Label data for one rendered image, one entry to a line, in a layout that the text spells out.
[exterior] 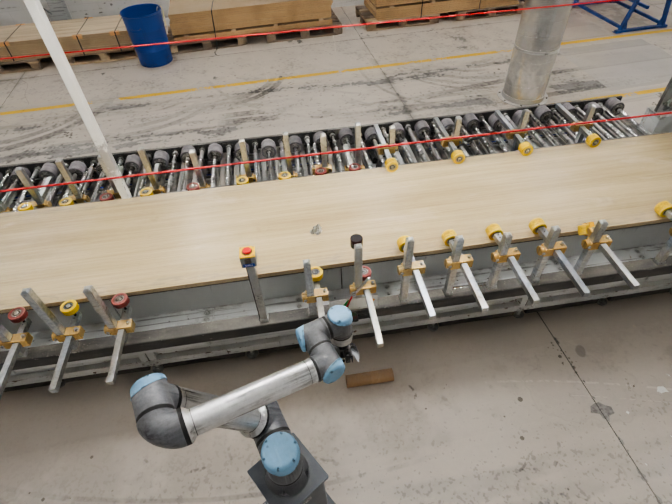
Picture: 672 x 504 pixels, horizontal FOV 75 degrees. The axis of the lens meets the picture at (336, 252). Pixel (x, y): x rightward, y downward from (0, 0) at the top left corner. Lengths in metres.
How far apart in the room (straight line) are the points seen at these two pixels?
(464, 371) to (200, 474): 1.71
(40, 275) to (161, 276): 0.67
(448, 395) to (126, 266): 2.05
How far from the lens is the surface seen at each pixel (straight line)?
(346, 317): 1.63
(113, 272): 2.65
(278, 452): 1.89
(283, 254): 2.43
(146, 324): 2.71
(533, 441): 2.99
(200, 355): 3.07
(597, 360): 3.43
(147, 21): 7.15
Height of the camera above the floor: 2.63
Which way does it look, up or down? 46 degrees down
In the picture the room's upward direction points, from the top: 3 degrees counter-clockwise
